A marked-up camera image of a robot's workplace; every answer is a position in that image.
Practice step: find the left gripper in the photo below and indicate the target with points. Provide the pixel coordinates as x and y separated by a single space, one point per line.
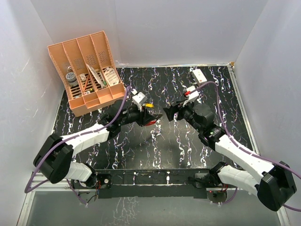
144 116

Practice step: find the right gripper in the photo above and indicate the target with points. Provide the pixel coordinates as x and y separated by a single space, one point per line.
181 109

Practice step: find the red black keyring holder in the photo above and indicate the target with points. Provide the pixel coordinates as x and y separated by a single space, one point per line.
151 122

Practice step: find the key with yellow tag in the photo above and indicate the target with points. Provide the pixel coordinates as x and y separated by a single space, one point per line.
148 105

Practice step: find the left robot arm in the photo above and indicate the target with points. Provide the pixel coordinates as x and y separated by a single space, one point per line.
55 157

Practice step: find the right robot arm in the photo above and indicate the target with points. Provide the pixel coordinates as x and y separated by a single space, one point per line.
271 182

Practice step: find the white box red label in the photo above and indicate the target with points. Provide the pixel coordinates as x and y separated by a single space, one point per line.
198 76

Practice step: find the white labelled pouch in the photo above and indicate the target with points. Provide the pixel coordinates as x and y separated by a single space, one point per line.
111 76

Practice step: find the white paper packet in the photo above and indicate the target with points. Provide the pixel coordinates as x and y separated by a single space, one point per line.
97 77

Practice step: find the orange pencil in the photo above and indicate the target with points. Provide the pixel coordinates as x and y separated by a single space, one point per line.
86 83

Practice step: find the peach plastic desk organizer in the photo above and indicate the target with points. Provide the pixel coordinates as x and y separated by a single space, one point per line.
72 56

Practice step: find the small white card box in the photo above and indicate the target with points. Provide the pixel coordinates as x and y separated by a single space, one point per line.
83 77

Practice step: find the grey round jar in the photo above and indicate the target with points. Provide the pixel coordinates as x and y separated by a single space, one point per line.
71 79

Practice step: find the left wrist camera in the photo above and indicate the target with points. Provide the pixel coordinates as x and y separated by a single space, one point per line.
139 99

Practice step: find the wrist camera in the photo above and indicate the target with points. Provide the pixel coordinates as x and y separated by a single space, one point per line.
191 95
139 99

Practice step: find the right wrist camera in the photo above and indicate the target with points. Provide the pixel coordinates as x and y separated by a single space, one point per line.
191 95

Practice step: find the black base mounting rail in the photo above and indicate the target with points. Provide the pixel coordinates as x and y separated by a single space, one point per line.
154 183

